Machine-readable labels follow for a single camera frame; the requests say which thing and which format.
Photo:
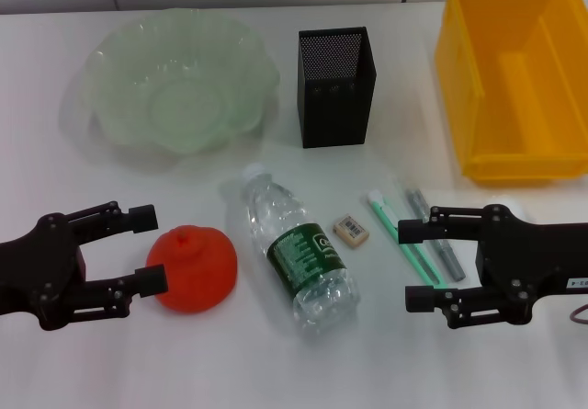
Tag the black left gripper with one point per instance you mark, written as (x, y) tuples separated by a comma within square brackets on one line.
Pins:
[(41, 266)]

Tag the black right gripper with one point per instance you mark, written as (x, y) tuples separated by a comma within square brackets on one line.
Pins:
[(519, 262)]

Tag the grey marker pen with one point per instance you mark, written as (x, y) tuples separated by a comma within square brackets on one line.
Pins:
[(450, 259)]

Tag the orange fruit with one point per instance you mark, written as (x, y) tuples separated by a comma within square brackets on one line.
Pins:
[(197, 266)]

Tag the mint green utility knife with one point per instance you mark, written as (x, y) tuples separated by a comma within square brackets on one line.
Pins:
[(381, 209)]

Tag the beige eraser with barcode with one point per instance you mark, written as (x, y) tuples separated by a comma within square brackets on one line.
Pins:
[(350, 230)]

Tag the clear water bottle green label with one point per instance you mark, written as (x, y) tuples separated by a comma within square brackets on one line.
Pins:
[(303, 257)]

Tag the pale green glass fruit plate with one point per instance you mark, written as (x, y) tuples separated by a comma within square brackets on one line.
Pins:
[(184, 101)]

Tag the black mesh pen holder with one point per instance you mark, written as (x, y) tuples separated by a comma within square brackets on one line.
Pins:
[(335, 115)]

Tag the yellow plastic bin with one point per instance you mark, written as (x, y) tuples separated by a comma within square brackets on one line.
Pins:
[(519, 105)]

